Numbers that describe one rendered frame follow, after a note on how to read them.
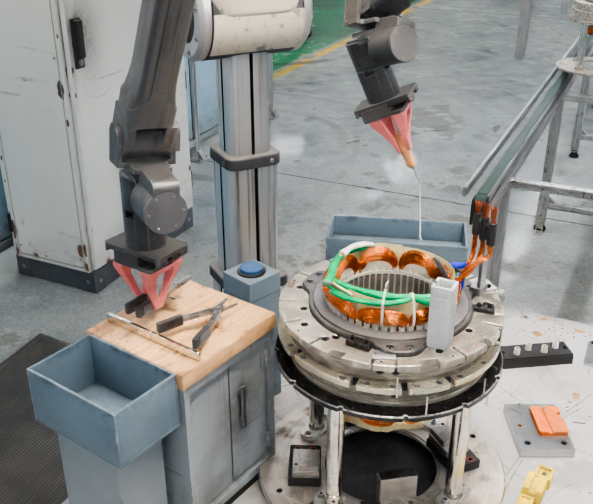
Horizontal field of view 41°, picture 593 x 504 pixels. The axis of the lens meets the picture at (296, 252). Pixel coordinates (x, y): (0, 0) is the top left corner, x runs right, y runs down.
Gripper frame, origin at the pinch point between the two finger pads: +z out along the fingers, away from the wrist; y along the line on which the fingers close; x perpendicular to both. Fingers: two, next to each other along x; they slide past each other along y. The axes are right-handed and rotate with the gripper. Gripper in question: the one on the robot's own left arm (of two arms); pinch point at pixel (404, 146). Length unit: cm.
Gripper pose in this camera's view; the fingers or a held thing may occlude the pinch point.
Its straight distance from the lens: 137.4
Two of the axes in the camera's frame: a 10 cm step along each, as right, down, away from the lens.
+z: 4.0, 8.5, 3.3
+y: 8.7, -2.3, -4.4
